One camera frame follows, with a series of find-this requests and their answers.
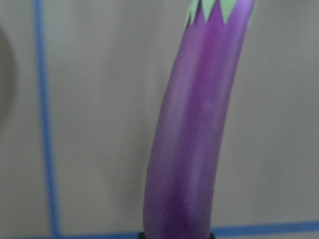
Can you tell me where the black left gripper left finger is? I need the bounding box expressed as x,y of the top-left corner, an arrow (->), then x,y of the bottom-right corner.
137,232 -> 146,239

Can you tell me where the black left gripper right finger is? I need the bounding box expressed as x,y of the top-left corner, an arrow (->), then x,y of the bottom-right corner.
209,233 -> 216,239

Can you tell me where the purple eggplant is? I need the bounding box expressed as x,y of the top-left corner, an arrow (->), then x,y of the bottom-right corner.
143,0 -> 255,239

